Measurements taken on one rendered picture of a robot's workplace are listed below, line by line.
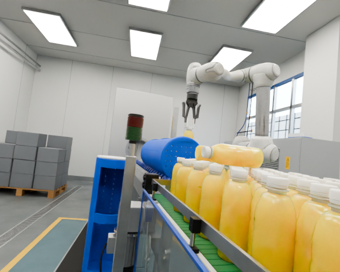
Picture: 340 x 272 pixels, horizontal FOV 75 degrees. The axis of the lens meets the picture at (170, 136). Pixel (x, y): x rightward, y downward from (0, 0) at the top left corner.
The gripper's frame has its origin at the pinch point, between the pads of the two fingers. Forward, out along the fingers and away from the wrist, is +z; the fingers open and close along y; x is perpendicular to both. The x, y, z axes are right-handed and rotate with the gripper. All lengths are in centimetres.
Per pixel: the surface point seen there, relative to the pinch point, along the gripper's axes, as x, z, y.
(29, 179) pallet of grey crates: -331, 100, 184
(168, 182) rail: 24.6, 36.6, 18.0
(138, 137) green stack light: 57, 15, 40
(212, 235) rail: 96, 36, 27
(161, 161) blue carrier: 11.0, 26.1, 19.8
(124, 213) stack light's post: 56, 44, 43
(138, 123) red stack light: 58, 10, 41
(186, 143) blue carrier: 11.0, 14.2, 4.9
